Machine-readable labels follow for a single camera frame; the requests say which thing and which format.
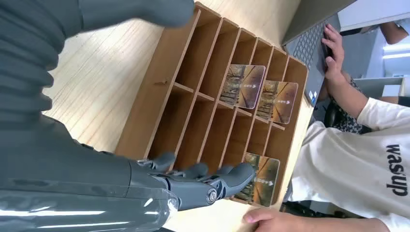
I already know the person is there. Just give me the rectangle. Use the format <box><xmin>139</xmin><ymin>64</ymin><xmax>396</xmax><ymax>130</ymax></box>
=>
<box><xmin>242</xmin><ymin>23</ymin><xmax>410</xmax><ymax>232</ymax></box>
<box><xmin>323</xmin><ymin>72</ymin><xmax>372</xmax><ymax>135</ymax></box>
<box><xmin>379</xmin><ymin>18</ymin><xmax>410</xmax><ymax>45</ymax></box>

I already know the wooden slotted card organizer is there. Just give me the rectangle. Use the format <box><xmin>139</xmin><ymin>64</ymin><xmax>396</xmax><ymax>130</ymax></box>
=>
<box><xmin>115</xmin><ymin>1</ymin><xmax>310</xmax><ymax>209</ymax></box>

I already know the grey open laptop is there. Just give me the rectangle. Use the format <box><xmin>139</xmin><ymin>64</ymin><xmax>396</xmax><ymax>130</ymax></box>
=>
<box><xmin>281</xmin><ymin>0</ymin><xmax>358</xmax><ymax>108</ymax></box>

